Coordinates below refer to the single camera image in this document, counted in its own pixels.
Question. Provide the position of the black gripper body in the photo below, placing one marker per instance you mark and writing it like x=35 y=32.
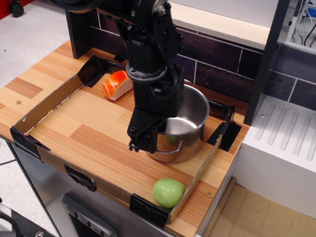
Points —
x=159 y=92

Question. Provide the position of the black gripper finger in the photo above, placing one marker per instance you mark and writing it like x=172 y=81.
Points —
x=162 y=125
x=143 y=130

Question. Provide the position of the stainless steel pot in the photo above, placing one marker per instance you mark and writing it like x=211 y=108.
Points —
x=183 y=136

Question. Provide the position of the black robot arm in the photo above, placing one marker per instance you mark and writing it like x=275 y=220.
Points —
x=151 y=41

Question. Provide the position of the cardboard fence with black tape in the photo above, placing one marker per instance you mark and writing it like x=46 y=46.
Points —
x=79 y=131

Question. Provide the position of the salmon sushi toy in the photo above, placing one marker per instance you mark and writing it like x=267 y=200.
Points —
x=116 y=85

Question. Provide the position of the green toy apple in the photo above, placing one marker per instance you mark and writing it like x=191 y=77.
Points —
x=167 y=192

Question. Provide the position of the grey oven control panel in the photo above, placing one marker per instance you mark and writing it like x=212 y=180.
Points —
x=86 y=223

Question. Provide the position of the white drying rack counter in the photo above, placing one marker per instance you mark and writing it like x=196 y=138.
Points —
x=277 y=159

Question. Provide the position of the black caster wheel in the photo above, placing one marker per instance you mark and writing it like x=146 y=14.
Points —
x=15 y=8

